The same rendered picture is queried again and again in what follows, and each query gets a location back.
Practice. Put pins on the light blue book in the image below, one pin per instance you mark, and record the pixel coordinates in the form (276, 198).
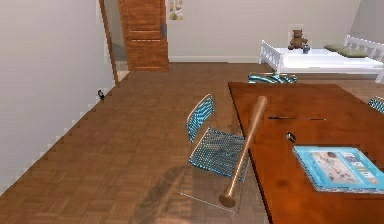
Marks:
(338, 168)

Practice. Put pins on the pale wall poster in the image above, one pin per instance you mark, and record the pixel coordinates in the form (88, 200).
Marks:
(176, 9)

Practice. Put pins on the wooden baseball bat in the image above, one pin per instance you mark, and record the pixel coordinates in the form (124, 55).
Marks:
(245, 151)

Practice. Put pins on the brown wooden table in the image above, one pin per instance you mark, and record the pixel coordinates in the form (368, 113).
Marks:
(320, 153)

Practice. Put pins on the white bed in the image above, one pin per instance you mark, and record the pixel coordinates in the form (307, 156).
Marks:
(320, 60)

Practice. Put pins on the small blue grey object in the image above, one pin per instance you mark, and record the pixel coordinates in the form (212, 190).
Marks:
(306, 49)

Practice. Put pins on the brown teddy bear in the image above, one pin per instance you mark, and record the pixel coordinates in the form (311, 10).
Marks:
(297, 40)

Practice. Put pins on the green pillow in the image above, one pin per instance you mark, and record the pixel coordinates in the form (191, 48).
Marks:
(350, 51)

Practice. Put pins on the brown wooden room door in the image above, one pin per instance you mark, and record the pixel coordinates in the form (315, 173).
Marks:
(146, 33)

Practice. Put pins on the black pencil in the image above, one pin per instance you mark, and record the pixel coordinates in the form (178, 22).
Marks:
(296, 118)

